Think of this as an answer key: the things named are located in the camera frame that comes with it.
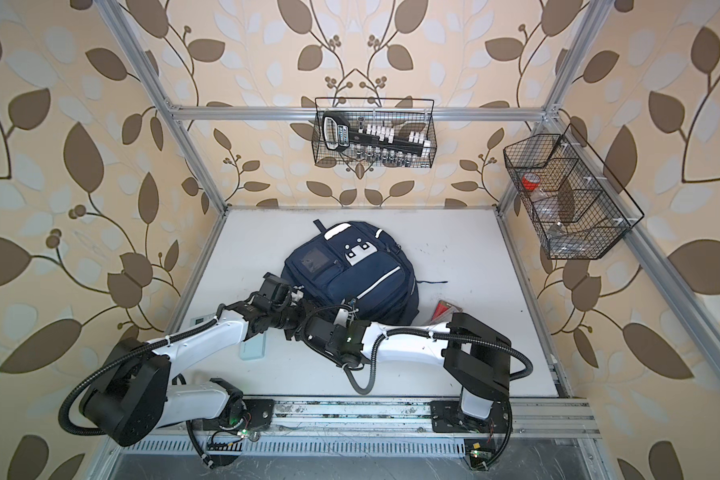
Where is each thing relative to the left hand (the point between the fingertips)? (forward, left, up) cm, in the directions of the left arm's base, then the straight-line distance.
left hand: (328, 319), depth 83 cm
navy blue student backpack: (+21, -8, -1) cm, 22 cm away
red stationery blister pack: (+7, -34, -7) cm, 36 cm away
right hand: (-5, +1, -2) cm, 5 cm away
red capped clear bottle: (+30, -55, +26) cm, 68 cm away
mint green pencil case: (-6, +21, -7) cm, 23 cm away
